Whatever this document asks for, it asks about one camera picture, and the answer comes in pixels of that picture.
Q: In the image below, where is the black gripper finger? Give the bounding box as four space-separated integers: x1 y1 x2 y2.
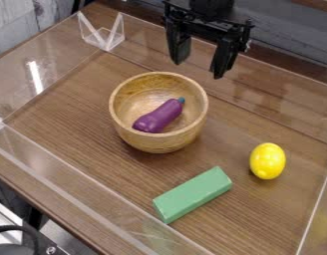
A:
209 36 237 79
164 18 191 65

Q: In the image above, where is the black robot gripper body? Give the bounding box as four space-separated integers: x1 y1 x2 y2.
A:
162 0 253 52

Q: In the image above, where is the purple toy eggplant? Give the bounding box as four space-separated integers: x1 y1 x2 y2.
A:
132 98 184 133

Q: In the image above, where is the brown wooden bowl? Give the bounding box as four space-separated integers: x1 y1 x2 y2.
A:
109 72 208 153

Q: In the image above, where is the yellow toy lemon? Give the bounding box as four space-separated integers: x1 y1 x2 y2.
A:
248 142 285 180

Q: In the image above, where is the green rectangular block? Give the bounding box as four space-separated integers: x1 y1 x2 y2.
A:
153 166 232 224

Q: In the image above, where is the clear acrylic front barrier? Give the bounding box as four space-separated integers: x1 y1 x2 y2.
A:
0 124 213 255

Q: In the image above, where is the clear acrylic corner bracket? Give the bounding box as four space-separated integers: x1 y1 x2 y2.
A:
77 12 125 52

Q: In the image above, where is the black cable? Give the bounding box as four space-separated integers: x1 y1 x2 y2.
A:
0 224 41 255

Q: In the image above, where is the black metal bracket with bolt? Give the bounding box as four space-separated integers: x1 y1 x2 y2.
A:
21 223 70 255

